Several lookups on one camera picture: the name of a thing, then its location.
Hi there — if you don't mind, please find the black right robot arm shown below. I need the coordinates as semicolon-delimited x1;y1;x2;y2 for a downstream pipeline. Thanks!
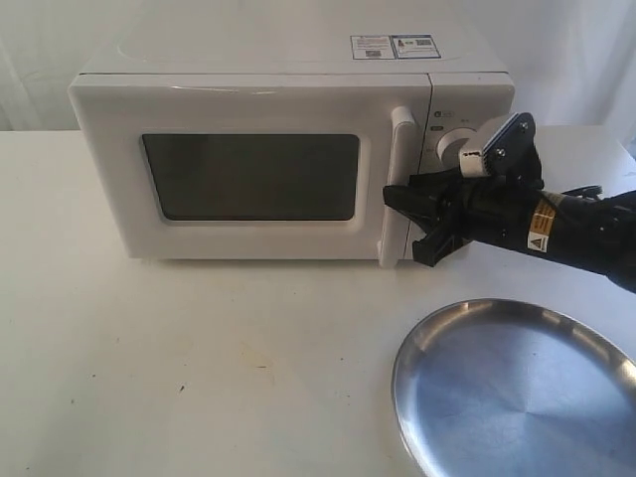
384;170;635;291

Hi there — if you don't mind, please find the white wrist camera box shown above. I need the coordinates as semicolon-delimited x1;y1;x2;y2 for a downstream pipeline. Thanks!
458;113;518;179

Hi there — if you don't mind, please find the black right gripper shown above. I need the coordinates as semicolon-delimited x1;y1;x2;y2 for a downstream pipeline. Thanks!
383;168;540;266

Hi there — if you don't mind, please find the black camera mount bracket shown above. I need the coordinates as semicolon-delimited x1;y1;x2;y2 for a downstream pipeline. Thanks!
483;112;545;191

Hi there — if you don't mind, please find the white microwave oven body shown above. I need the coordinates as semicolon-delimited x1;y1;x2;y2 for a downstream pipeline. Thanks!
79;32;514;176

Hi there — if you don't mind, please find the upper white control knob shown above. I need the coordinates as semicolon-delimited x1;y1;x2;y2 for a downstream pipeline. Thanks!
436;127;476;162

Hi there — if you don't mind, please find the round stainless steel tray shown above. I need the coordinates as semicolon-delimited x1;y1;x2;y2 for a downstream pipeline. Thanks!
392;298;635;476

